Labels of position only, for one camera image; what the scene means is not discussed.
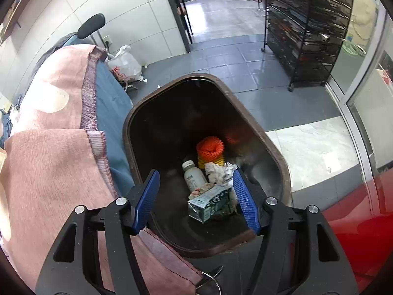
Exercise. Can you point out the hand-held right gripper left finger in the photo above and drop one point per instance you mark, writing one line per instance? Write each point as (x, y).
(147, 202)

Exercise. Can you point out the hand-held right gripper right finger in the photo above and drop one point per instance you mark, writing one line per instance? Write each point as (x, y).
(245, 204)

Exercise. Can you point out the green drink carton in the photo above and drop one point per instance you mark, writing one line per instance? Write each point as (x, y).
(208, 204)

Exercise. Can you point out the white tissue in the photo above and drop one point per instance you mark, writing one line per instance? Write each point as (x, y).
(218, 172)

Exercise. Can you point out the white plastic bottle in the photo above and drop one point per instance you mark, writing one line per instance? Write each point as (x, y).
(193, 176)

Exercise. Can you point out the orange foam net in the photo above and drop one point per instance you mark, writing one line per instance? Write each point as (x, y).
(210, 149)

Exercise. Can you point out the brown trash bin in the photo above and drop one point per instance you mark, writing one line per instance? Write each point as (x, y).
(172, 123)

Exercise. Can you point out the crumpled pink white wrapper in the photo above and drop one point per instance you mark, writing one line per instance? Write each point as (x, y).
(201, 189)

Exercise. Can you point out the blue cloth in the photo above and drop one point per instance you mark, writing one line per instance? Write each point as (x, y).
(107, 104)

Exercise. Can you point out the pink blanket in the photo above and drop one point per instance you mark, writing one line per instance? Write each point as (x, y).
(46, 166)

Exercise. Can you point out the red cloth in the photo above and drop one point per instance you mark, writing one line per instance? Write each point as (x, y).
(362, 230)

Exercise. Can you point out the aluminium glass door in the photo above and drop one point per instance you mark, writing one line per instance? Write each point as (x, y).
(362, 147)

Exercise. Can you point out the white plastic bag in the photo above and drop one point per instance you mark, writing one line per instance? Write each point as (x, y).
(126, 64)

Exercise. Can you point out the black chair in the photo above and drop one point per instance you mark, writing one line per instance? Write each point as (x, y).
(90, 24)

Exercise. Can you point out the green plastic bag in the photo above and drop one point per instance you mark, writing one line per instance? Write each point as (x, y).
(353, 49)

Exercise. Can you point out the beige garment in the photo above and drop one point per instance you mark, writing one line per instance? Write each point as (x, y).
(363, 21)

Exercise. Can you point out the wooden wall shelf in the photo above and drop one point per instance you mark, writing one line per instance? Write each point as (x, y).
(18, 3)

